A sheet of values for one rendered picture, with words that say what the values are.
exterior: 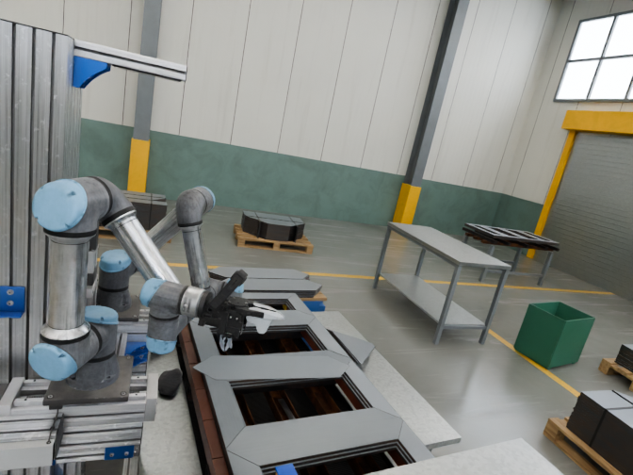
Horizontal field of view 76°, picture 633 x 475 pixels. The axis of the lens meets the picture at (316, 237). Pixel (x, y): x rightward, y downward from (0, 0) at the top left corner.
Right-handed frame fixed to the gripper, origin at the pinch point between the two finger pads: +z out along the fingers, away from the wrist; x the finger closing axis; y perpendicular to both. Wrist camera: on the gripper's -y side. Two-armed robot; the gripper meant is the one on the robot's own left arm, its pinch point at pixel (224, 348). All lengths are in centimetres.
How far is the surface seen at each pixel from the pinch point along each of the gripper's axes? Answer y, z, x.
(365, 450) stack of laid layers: 69, 3, 38
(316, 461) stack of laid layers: 69, 3, 18
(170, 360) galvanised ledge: -19.4, 17.9, -20.2
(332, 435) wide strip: 61, 1, 27
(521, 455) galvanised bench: 102, -19, 72
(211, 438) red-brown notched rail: 51, 3, -15
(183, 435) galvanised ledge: 32.2, 17.9, -20.6
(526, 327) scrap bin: -94, 56, 364
